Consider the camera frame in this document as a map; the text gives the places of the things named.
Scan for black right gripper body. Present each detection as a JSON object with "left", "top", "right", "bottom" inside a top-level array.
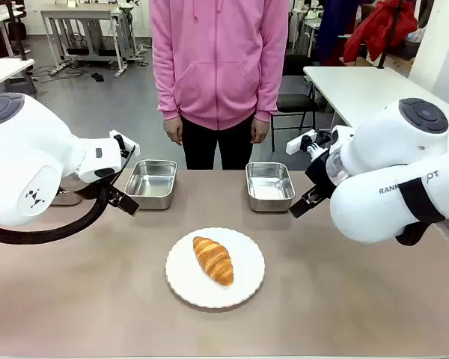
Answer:
[{"left": 304, "top": 147, "right": 337, "bottom": 199}]

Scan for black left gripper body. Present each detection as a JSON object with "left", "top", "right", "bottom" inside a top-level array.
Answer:
[{"left": 93, "top": 174, "right": 119, "bottom": 203}]

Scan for golden brown croissant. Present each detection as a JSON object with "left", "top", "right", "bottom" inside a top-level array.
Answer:
[{"left": 192, "top": 236, "right": 235, "bottom": 288}]

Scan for rectangular steel container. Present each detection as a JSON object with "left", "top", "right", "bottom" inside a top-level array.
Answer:
[
  {"left": 245, "top": 162, "right": 296, "bottom": 213},
  {"left": 123, "top": 159, "right": 179, "bottom": 211},
  {"left": 50, "top": 186, "right": 85, "bottom": 207}
]

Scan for person's left hand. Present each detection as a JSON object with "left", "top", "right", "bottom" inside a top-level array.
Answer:
[{"left": 250, "top": 118, "right": 270, "bottom": 145}]

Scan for person's right hand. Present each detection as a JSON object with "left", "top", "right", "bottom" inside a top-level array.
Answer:
[{"left": 164, "top": 117, "right": 184, "bottom": 147}]

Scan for black chair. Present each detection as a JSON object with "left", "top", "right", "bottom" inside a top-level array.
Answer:
[{"left": 271, "top": 54, "right": 320, "bottom": 153}]

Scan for large white side table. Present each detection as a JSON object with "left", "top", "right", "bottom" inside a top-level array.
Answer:
[{"left": 302, "top": 66, "right": 437, "bottom": 130}]

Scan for white scalloped plate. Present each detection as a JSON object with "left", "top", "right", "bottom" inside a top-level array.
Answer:
[{"left": 165, "top": 227, "right": 266, "bottom": 310}]

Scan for black trousers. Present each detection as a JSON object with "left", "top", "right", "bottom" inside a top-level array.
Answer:
[{"left": 180, "top": 114, "right": 256, "bottom": 171}]

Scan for dark blue garment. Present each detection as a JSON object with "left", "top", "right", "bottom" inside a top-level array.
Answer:
[{"left": 314, "top": 0, "right": 360, "bottom": 67}]

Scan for pink zip hoodie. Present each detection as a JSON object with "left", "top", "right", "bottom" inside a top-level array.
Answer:
[{"left": 149, "top": 0, "right": 290, "bottom": 132}]

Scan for red jacket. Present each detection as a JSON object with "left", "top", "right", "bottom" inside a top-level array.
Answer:
[{"left": 343, "top": 0, "right": 418, "bottom": 64}]

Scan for grey metal desk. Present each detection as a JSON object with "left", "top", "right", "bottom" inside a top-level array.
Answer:
[{"left": 40, "top": 7, "right": 131, "bottom": 78}]

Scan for black stand pole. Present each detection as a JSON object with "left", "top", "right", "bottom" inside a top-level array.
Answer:
[{"left": 6, "top": 0, "right": 28, "bottom": 61}]

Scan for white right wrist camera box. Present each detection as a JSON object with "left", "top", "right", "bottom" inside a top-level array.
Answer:
[{"left": 285, "top": 129, "right": 318, "bottom": 156}]

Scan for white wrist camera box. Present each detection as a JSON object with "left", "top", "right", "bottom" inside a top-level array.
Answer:
[
  {"left": 109, "top": 129, "right": 141, "bottom": 156},
  {"left": 285, "top": 129, "right": 318, "bottom": 156}
]

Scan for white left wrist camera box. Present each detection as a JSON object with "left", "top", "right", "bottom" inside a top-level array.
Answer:
[{"left": 109, "top": 129, "right": 141, "bottom": 156}]

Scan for black sleeved arm cable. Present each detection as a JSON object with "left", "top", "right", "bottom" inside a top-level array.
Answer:
[{"left": 0, "top": 144, "right": 137, "bottom": 245}]

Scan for black strap on right arm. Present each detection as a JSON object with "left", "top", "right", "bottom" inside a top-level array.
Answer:
[{"left": 394, "top": 175, "right": 448, "bottom": 247}]

